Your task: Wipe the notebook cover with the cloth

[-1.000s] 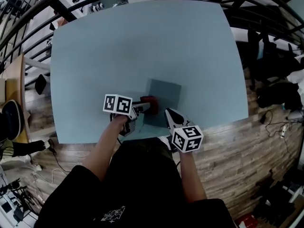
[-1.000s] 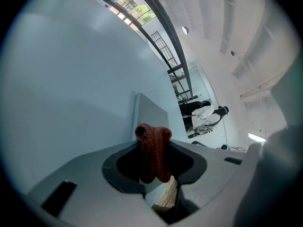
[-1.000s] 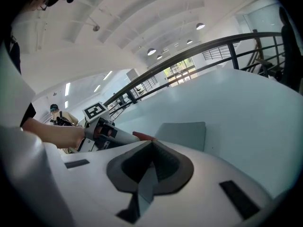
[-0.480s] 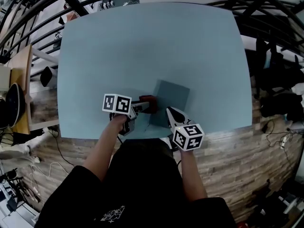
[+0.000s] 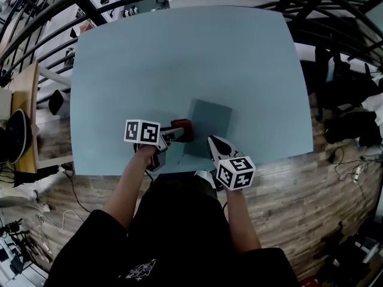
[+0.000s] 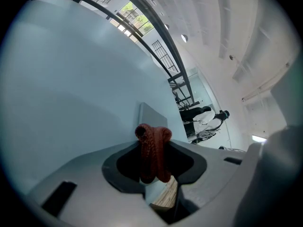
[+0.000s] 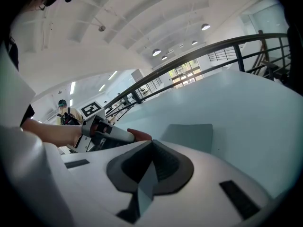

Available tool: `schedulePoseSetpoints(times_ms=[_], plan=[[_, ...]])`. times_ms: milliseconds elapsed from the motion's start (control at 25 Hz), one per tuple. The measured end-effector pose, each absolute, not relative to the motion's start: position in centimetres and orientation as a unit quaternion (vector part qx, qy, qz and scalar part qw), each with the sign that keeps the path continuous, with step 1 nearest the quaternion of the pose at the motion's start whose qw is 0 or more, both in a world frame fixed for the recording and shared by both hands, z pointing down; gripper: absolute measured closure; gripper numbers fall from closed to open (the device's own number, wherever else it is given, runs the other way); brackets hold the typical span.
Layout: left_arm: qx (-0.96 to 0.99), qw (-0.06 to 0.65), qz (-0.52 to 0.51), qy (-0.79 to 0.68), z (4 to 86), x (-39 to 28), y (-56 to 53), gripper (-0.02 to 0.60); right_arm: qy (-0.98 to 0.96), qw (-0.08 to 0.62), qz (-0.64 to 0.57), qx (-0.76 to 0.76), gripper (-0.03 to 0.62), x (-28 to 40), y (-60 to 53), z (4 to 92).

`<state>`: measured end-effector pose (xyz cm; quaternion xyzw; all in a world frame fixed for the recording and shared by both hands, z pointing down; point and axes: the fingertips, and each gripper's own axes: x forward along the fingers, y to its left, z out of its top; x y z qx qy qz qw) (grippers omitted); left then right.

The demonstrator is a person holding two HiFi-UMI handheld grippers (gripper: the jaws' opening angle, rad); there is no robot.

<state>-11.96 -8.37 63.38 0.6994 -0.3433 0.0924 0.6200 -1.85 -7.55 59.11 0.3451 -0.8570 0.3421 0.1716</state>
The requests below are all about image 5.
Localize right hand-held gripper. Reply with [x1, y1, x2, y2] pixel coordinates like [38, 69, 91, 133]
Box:
[208, 135, 256, 191]

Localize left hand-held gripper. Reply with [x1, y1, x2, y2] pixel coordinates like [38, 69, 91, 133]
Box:
[124, 119, 185, 172]

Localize red-brown sponge block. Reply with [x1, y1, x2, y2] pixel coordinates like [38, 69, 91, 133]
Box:
[170, 118, 194, 143]

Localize grey-blue pad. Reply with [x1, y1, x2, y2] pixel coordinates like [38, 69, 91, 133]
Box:
[182, 98, 233, 161]

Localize person's right forearm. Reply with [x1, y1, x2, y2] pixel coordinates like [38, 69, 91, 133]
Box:
[226, 187, 262, 254]

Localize person's left forearm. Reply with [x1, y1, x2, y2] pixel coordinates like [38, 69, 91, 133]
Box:
[103, 158, 155, 230]

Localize person's left hand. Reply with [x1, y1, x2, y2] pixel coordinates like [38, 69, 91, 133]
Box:
[134, 145, 156, 167]

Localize person's white shoe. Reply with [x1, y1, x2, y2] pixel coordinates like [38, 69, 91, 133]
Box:
[194, 170, 217, 190]

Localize person's dark olive trousers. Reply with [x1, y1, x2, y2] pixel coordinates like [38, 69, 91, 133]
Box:
[151, 173, 218, 200]

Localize person's black t-shirt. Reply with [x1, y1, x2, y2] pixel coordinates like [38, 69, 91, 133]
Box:
[44, 190, 300, 287]

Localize grey waste bin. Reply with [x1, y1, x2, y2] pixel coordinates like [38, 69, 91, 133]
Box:
[48, 89, 71, 119]

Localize black desk chair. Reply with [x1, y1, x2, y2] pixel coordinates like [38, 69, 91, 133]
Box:
[311, 46, 378, 122]

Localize light wooden desk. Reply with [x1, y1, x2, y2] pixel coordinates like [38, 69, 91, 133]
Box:
[0, 61, 41, 175]

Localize black floor equipment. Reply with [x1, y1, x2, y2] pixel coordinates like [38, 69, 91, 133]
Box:
[317, 222, 383, 283]

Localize white block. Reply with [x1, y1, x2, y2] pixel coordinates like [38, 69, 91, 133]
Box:
[0, 88, 13, 122]

